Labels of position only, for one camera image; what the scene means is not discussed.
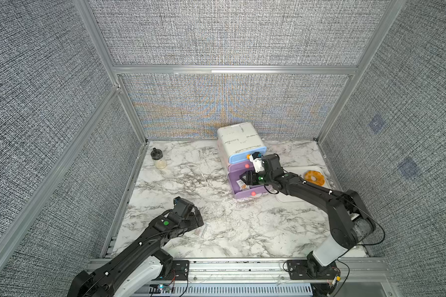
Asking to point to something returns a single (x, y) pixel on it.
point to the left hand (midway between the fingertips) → (198, 220)
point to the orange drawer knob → (248, 156)
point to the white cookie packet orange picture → (241, 185)
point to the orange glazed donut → (320, 179)
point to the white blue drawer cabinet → (236, 143)
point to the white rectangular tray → (301, 171)
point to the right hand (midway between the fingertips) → (244, 170)
